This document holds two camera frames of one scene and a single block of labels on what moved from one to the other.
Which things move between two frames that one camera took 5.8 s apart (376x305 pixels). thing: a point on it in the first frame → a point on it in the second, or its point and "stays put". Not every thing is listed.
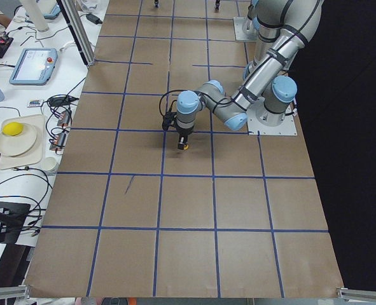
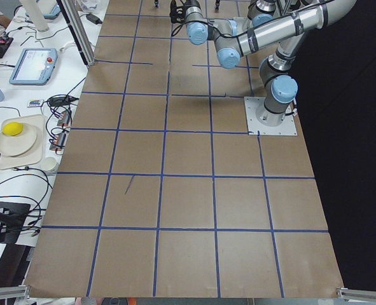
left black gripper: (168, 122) → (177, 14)
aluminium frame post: (69, 11) stays put
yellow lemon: (12, 128) stays put
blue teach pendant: (34, 67) stays put
